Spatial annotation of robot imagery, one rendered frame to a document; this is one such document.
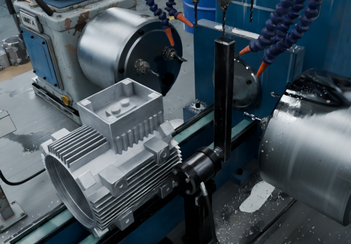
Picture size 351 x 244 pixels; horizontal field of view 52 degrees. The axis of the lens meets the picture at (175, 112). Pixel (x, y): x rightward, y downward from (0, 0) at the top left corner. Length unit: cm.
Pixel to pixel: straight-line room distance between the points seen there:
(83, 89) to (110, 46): 26
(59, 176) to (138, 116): 22
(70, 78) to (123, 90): 43
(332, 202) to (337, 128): 12
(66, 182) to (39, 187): 29
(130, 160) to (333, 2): 55
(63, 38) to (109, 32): 16
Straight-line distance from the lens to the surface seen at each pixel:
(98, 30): 99
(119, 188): 60
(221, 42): 59
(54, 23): 106
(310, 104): 63
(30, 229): 78
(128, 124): 62
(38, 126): 127
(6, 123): 84
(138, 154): 65
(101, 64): 96
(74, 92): 115
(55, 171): 74
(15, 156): 117
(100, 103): 69
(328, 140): 61
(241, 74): 90
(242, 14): 101
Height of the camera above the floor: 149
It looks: 35 degrees down
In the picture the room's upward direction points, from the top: 4 degrees counter-clockwise
